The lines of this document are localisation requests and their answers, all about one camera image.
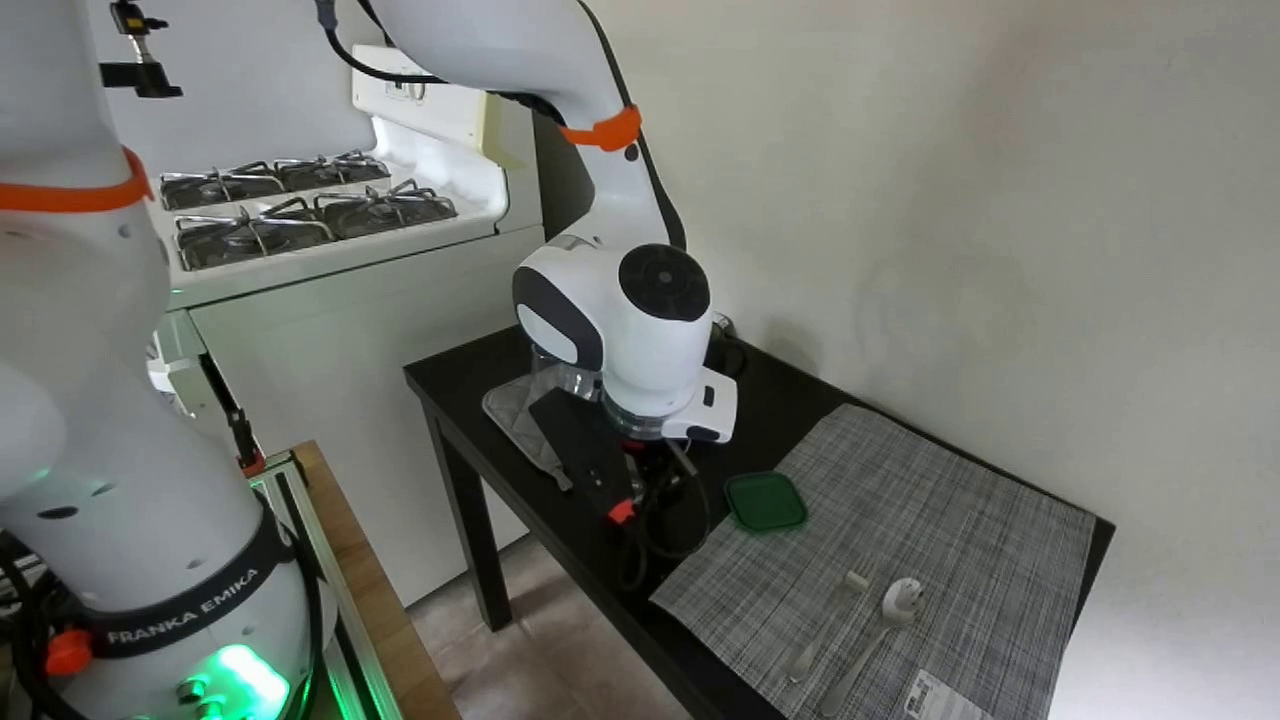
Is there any grey woven placemat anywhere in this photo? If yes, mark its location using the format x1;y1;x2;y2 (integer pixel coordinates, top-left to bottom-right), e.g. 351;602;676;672
655;404;1098;720

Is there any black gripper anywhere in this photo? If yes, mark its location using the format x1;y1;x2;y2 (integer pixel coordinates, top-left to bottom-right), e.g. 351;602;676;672
531;391;714;560

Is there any black side table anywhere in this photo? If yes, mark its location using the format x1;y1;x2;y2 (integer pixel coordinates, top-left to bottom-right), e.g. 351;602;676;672
400;318;1120;720

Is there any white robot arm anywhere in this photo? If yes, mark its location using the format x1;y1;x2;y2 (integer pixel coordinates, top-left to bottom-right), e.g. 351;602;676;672
0;0;737;720

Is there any small white cap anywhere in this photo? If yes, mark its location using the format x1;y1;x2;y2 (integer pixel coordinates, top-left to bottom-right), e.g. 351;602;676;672
882;575;926;624

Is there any white stove with burners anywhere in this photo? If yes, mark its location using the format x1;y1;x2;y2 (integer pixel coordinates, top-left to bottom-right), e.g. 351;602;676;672
154;75;544;604

